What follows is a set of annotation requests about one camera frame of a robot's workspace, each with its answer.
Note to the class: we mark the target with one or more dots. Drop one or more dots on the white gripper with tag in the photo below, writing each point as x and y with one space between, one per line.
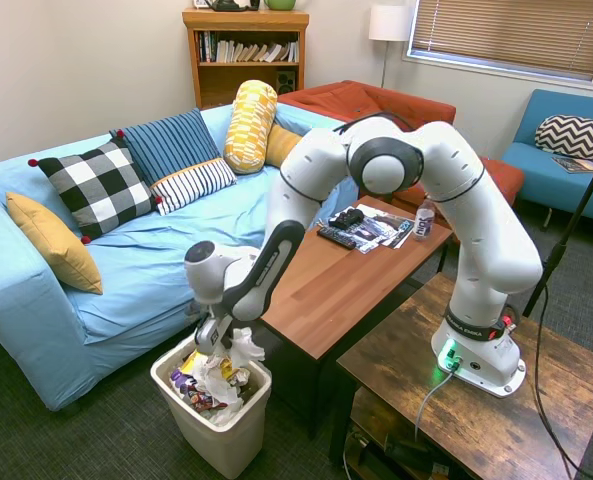
211 337

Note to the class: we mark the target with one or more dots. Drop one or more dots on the white tissue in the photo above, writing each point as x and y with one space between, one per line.
247 346

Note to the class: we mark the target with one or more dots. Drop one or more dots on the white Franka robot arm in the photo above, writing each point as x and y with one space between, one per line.
491 250

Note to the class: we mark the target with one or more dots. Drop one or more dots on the crumpled white paper trash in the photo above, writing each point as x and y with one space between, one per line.
216 387

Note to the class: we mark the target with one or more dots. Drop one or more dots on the beige plastic trash bin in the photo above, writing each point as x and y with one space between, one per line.
226 440

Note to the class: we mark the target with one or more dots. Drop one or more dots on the yellow white snack wrapper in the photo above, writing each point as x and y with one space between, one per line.
192 361

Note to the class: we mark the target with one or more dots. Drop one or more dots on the purple snack wrapper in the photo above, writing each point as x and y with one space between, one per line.
178 379

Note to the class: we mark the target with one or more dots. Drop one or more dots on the wooden coffee table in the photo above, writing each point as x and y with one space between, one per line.
336 300

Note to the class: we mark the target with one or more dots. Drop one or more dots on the light blue sofa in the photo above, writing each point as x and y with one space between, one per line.
141 260

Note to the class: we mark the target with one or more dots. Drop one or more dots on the black remote control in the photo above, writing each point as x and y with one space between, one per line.
337 239

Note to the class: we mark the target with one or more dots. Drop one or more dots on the white navy striped cushion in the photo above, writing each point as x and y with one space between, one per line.
193 184

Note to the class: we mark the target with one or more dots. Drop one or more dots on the black game controller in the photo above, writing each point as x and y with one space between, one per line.
348 218

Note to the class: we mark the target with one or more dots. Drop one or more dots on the dark cover glossy magazine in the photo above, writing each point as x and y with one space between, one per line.
371 232

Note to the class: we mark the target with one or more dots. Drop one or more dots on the black power supply box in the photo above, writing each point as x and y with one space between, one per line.
408 450

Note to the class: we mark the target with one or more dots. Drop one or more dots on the plain mustard yellow cushion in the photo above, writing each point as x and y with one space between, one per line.
56 245

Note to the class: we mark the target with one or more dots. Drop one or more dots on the white blue cover magazine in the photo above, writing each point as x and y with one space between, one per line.
401 231

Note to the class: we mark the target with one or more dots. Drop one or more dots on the black white checked cushion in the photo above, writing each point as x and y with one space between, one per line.
98 185

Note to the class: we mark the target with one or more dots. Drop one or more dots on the mustard striped cushion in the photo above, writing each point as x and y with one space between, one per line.
280 145

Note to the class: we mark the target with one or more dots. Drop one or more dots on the blue striped cushion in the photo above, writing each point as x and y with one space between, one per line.
168 142

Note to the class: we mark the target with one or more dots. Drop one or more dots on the yellow patterned bolster pillow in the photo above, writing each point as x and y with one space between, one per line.
250 125

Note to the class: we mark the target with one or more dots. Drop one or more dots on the clear labelled drink bottle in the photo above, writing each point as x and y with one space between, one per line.
424 225

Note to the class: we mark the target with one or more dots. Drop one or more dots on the wooden bookshelf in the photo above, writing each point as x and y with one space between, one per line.
246 82

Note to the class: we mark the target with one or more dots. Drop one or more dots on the orange armchair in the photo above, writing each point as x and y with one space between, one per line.
336 100

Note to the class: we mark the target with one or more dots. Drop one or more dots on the small black speaker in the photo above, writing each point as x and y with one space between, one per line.
286 81

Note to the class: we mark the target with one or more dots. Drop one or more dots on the rustic wooden side table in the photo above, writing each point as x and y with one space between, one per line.
501 435

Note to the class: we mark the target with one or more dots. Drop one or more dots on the row of books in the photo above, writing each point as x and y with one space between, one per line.
246 51

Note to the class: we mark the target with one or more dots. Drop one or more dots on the black object on shelf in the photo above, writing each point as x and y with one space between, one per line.
228 5

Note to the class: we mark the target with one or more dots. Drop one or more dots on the green pot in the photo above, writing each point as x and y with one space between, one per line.
280 4

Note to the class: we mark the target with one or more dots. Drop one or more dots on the teal blue couch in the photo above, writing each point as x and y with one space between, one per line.
541 175

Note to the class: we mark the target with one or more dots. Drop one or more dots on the white shade floor lamp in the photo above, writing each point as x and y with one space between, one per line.
390 22

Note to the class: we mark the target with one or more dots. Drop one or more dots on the magazine with brown cover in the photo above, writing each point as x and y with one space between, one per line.
576 165

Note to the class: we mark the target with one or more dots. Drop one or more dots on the black white chevron cushion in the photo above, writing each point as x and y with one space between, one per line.
573 137

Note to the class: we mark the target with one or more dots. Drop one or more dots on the wooden window blind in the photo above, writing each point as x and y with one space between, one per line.
506 35

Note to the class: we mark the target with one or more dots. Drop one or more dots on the black camera stand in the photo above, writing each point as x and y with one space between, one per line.
571 230

